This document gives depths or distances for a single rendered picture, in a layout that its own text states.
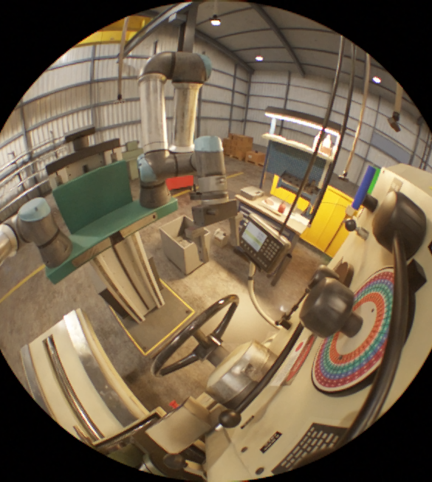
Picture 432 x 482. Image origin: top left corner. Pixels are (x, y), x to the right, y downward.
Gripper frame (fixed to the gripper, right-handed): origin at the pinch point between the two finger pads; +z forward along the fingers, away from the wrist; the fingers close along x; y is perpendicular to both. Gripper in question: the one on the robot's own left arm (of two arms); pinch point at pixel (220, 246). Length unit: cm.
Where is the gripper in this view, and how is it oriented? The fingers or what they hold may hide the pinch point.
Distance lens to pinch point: 48.7
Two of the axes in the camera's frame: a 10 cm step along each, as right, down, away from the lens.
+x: 7.2, -3.2, 6.1
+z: 1.2, 9.3, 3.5
